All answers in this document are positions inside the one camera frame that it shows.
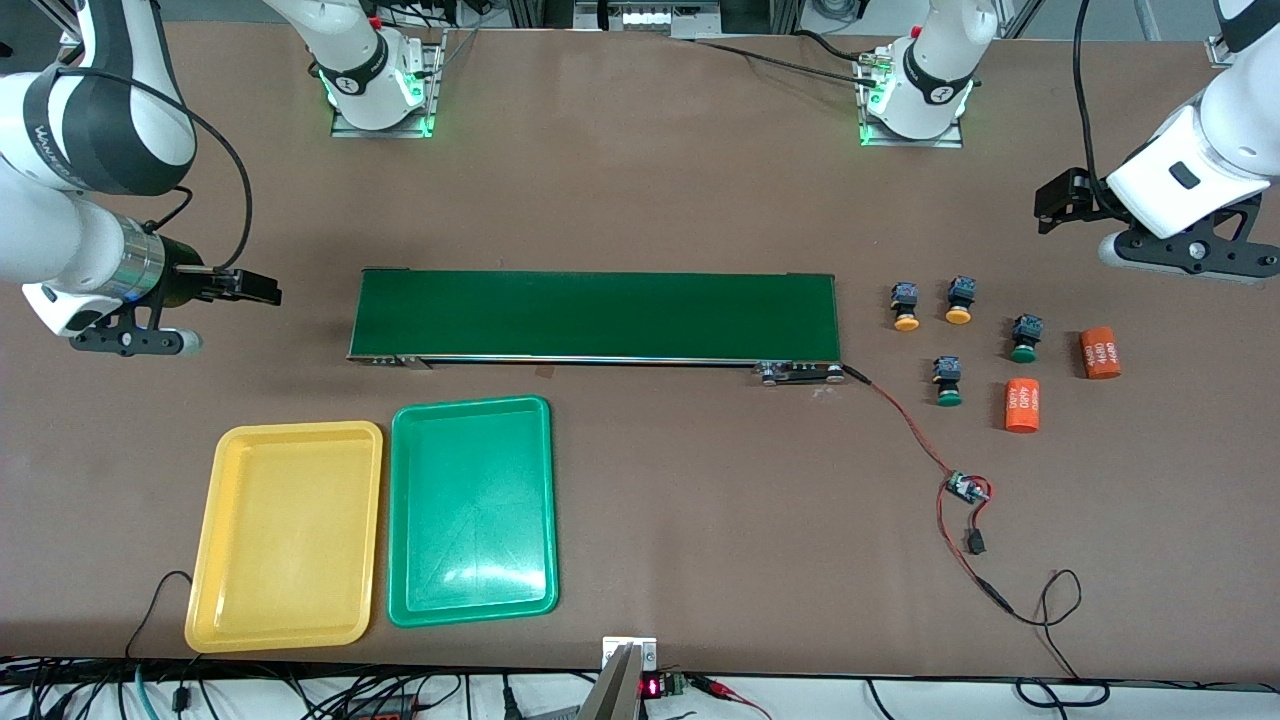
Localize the green plastic tray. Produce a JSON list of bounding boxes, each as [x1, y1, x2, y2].
[[387, 395, 560, 629]]

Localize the green conveyor belt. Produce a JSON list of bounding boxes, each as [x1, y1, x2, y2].
[[346, 267, 846, 386]]

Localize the orange cylinder printed 4680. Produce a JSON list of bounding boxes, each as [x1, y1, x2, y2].
[[1079, 326, 1122, 381], [1004, 378, 1042, 434]]

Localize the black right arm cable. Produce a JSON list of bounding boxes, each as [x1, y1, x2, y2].
[[55, 68, 253, 276]]

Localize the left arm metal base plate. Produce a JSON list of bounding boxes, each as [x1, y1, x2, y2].
[[858, 48, 966, 149]]

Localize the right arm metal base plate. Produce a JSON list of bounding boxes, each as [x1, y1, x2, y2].
[[330, 28, 448, 139]]

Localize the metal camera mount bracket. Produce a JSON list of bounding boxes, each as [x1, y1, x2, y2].
[[578, 636, 659, 720]]

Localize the black cable to arm base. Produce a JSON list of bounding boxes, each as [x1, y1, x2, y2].
[[680, 30, 881, 86]]

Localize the red and black wire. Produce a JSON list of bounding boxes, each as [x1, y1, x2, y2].
[[843, 364, 1016, 616]]

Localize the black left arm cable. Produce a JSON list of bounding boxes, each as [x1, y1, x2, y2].
[[1072, 0, 1111, 196]]

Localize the silver electronics box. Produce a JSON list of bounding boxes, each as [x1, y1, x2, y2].
[[575, 0, 723, 39]]

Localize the red clip lead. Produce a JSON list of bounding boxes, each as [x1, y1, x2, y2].
[[690, 676, 773, 720]]

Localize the thin black table cable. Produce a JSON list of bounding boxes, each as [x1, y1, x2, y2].
[[125, 570, 196, 661]]

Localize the looped black power cable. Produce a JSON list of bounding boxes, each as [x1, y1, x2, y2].
[[1008, 569, 1111, 707]]

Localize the yellow plastic tray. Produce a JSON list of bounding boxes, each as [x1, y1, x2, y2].
[[184, 420, 385, 654]]

